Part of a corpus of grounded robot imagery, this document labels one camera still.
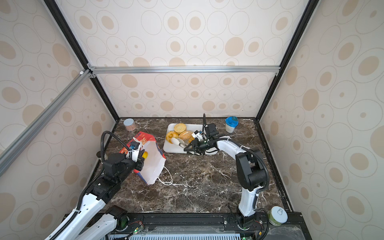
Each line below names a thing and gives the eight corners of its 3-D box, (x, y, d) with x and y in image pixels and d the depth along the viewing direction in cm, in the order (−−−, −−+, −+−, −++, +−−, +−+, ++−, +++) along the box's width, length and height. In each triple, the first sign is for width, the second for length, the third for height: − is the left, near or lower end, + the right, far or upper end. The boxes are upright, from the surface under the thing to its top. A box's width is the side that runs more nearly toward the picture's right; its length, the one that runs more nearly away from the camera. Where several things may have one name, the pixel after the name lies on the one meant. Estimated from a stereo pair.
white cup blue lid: (225, 134, 112) (227, 124, 104) (223, 125, 118) (225, 116, 110) (236, 134, 112) (239, 124, 104) (234, 125, 118) (237, 116, 110)
